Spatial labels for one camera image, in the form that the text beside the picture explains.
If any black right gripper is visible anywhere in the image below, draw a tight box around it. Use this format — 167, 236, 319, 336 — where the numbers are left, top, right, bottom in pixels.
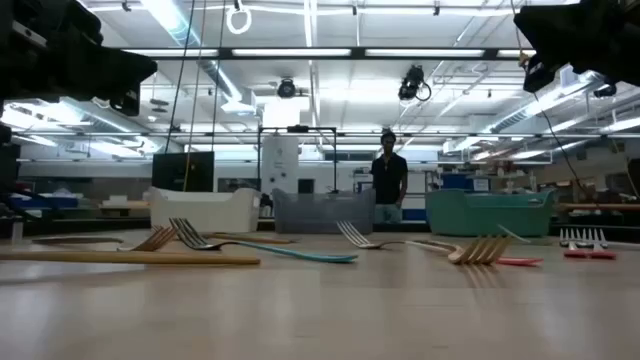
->
513, 0, 616, 94

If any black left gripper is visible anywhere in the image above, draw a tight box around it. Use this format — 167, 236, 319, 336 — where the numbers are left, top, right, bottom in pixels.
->
59, 29, 159, 117

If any gold utensil handle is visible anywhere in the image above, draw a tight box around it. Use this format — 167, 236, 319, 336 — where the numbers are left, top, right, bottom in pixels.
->
202, 232, 297, 246

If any black fork teal handle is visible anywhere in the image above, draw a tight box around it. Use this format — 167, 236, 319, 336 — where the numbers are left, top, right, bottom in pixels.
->
168, 217, 359, 265

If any blue storage crate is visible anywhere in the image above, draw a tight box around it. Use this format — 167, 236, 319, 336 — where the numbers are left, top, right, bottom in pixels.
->
9, 194, 79, 209

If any black hanging spotlight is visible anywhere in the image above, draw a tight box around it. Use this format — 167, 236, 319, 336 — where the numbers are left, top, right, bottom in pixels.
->
276, 77, 298, 100

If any white plastic bin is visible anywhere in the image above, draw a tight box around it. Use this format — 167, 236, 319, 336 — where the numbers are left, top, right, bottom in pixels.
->
148, 186, 262, 235

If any white cylindrical tank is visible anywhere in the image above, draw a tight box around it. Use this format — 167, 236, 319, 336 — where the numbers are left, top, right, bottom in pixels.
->
260, 134, 300, 197

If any blue storage box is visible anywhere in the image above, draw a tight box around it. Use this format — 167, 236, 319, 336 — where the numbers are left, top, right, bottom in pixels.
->
442, 173, 474, 191

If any wooden rod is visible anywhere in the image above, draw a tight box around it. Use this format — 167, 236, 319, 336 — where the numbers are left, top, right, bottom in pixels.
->
557, 202, 640, 212

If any teal plastic bin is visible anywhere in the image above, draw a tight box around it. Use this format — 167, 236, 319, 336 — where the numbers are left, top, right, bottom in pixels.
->
425, 188, 556, 238

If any person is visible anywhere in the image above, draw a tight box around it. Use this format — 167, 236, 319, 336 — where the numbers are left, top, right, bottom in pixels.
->
369, 129, 409, 225

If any grey translucent plastic bin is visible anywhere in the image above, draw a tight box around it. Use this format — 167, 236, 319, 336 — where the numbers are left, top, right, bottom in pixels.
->
272, 187, 377, 235

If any black hanging cable yellow knot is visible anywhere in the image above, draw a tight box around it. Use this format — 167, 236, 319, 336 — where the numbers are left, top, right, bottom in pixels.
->
509, 0, 596, 201

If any thin black hanging cable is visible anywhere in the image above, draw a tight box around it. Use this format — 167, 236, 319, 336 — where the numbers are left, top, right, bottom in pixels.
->
164, 0, 196, 141

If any white cable ring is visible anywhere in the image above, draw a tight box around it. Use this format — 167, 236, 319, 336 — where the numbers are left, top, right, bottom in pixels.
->
225, 5, 253, 36

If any black hanging camera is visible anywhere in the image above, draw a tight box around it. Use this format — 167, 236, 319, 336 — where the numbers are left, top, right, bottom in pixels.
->
398, 64, 433, 103

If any black metal frame stand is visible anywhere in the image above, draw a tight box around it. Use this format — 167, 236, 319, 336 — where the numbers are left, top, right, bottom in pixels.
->
257, 124, 339, 195

